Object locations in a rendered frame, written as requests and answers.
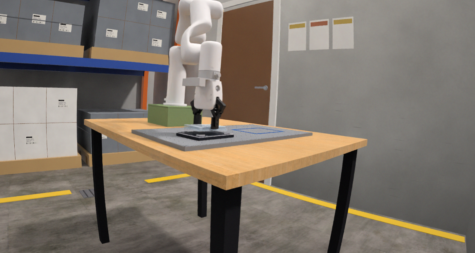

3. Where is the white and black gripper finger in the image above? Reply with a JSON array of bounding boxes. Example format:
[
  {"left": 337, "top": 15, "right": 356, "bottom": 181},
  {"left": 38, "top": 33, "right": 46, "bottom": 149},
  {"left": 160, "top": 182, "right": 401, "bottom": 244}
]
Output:
[
  {"left": 190, "top": 99, "right": 202, "bottom": 124},
  {"left": 211, "top": 97, "right": 226, "bottom": 129}
]

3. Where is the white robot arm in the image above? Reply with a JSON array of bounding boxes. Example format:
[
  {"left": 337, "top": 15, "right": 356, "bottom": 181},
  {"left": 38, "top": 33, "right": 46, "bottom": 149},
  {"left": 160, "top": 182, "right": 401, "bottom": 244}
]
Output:
[{"left": 163, "top": 0, "right": 223, "bottom": 106}]

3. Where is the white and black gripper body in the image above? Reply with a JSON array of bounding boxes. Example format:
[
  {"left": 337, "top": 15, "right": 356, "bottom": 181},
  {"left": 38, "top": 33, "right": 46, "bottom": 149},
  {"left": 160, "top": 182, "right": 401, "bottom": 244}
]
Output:
[{"left": 194, "top": 79, "right": 222, "bottom": 110}]

